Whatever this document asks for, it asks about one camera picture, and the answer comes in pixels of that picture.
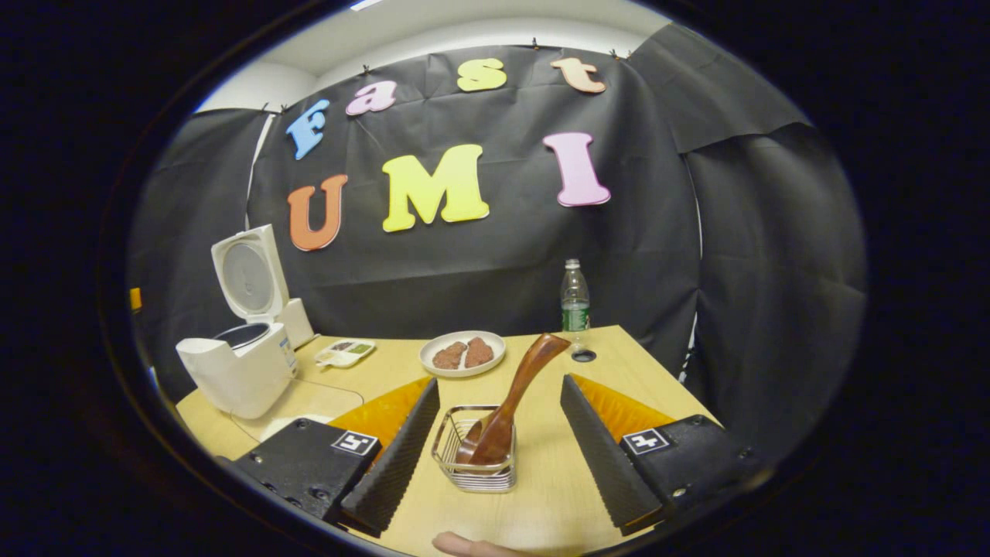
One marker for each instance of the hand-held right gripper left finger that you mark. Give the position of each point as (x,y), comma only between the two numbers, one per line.
(394,464)

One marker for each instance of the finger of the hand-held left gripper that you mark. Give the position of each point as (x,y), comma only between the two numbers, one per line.
(136,299)

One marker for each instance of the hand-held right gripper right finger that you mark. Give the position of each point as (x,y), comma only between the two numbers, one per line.
(603,464)

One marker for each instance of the brown wooden spoon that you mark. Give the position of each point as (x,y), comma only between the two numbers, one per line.
(526,379)

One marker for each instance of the white rice cooker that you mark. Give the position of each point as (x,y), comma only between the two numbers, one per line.
(240,379)

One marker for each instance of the white round plate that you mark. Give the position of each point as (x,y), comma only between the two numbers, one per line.
(462,372)

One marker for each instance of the white divided grain tray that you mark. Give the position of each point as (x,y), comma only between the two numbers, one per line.
(344,354)

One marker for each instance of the brown meat piece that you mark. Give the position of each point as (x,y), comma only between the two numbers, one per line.
(479,352)
(448,356)

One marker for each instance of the clear plastic water bottle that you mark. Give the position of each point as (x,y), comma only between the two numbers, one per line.
(575,309)

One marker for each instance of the black backdrop cloth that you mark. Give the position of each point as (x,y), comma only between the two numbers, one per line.
(503,271)

